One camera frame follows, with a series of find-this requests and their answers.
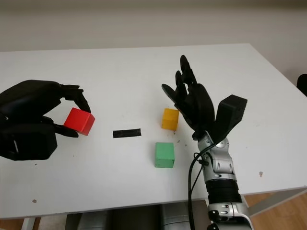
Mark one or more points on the green cube block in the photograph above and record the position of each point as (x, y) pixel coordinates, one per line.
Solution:
(164, 154)

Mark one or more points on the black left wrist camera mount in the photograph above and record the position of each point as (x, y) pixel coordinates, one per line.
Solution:
(31, 143)

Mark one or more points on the yellow cube block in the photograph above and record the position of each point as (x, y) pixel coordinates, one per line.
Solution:
(169, 119)

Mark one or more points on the white table leg frame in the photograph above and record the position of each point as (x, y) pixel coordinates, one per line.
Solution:
(275, 198)

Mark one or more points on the black tape strip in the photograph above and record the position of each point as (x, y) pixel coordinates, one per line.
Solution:
(126, 133)

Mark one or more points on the white table leg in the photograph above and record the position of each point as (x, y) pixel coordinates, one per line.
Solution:
(29, 224)

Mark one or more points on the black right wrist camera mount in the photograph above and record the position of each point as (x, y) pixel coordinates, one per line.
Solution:
(231, 112)

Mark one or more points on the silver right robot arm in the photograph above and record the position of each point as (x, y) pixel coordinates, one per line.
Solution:
(223, 165)

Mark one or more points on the grey left robot leg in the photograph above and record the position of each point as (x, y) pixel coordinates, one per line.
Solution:
(92, 221)

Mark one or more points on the black chair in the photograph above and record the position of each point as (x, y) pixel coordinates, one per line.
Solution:
(302, 83)

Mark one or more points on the grey robot leg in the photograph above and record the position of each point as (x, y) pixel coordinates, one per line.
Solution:
(92, 221)
(175, 218)

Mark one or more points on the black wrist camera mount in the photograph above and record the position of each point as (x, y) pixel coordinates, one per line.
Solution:
(31, 143)
(231, 112)

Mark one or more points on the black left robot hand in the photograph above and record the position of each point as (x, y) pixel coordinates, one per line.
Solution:
(26, 100)

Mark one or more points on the red cube block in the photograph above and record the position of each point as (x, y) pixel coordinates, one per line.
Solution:
(78, 119)

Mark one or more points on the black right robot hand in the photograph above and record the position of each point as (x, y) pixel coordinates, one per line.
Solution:
(197, 105)

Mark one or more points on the grey right robot leg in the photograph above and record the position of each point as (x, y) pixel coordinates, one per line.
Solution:
(175, 218)

